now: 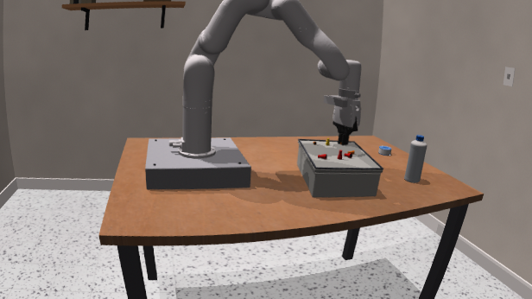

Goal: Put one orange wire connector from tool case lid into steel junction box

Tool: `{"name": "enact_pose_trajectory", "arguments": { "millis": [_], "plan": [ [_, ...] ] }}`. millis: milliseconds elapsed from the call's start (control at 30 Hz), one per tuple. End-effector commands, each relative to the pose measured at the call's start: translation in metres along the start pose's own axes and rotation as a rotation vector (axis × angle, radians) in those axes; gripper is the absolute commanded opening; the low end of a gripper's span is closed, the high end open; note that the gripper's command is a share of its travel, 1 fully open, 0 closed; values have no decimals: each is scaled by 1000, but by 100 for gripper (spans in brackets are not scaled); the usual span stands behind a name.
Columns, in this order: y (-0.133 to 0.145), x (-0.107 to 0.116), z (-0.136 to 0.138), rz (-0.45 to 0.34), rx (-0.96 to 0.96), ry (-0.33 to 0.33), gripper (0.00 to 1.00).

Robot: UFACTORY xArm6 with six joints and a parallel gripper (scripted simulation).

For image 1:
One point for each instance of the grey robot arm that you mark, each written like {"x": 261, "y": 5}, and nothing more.
{"x": 199, "y": 71}

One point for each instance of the grey bottle with blue cap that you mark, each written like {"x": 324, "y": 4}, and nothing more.
{"x": 415, "y": 159}

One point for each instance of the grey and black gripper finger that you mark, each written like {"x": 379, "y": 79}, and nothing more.
{"x": 341, "y": 129}
{"x": 347, "y": 133}

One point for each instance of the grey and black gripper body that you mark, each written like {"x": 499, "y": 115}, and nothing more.
{"x": 346, "y": 115}

